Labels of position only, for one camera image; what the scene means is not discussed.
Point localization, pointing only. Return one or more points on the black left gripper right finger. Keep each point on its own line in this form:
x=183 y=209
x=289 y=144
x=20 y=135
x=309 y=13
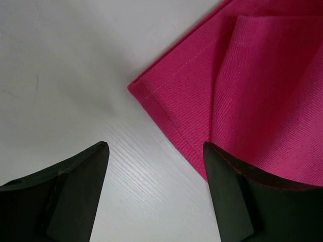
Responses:
x=251 y=204

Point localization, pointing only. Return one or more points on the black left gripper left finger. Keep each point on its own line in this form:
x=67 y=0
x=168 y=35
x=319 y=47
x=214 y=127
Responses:
x=58 y=203

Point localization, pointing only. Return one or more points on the pink trousers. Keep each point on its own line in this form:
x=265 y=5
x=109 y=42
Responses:
x=248 y=78

